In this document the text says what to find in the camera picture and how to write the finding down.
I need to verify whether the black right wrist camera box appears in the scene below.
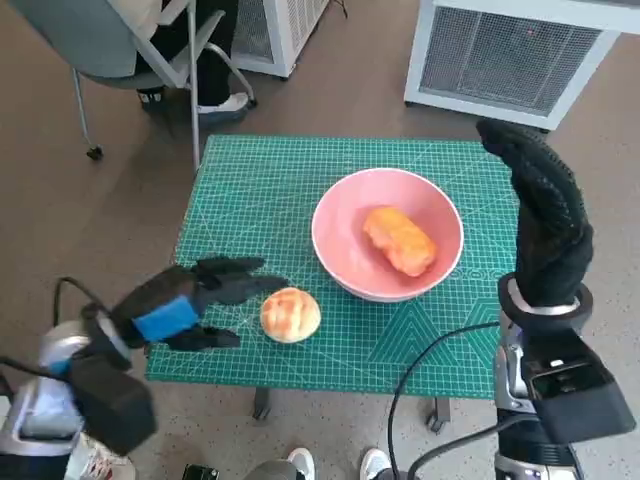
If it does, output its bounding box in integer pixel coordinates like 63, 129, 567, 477
524, 327, 637, 444

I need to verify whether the black table leg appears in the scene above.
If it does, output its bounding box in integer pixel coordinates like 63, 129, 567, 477
424, 398, 451, 431
252, 388, 274, 420

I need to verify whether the large white mesh cabinet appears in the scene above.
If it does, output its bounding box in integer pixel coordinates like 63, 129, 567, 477
403, 0, 621, 132

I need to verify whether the white cloth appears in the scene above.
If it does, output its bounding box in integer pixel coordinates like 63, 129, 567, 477
59, 432, 137, 480

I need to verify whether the round toy bread bun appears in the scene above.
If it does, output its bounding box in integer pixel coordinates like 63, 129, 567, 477
259, 286, 322, 344

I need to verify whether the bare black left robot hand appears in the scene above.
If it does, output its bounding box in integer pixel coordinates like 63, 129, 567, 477
112, 256, 290, 352

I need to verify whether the small white mesh cabinet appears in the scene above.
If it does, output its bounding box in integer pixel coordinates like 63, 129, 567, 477
232, 0, 331, 79

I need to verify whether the oblong orange toy bread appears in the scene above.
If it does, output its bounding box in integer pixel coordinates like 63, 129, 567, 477
362, 205, 438, 278

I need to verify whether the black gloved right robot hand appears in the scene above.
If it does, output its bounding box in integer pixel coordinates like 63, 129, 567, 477
475, 118, 595, 307

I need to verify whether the white shoe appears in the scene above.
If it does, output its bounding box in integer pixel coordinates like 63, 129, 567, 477
287, 447, 316, 480
359, 447, 392, 480

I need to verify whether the grey office chair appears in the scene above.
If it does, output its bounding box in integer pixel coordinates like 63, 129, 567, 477
7, 0, 259, 176

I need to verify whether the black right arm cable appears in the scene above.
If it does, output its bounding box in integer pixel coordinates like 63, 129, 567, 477
407, 417, 539, 476
387, 322, 501, 480

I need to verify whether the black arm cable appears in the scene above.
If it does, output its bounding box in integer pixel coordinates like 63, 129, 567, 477
407, 417, 539, 476
387, 322, 501, 480
0, 277, 101, 376

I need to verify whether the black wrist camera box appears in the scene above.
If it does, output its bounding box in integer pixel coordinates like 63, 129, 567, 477
524, 327, 637, 444
69, 349, 157, 456

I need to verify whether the pink bowl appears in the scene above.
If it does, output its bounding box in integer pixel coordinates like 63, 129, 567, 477
311, 168, 464, 303

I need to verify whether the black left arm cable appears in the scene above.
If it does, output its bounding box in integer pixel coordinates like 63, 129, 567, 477
0, 277, 101, 376

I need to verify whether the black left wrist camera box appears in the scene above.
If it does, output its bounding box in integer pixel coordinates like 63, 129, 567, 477
69, 349, 157, 456

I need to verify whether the small black device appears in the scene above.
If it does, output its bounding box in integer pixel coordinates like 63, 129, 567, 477
182, 464, 221, 480

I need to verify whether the green cutting mat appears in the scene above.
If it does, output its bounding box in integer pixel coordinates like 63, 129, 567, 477
144, 133, 521, 400

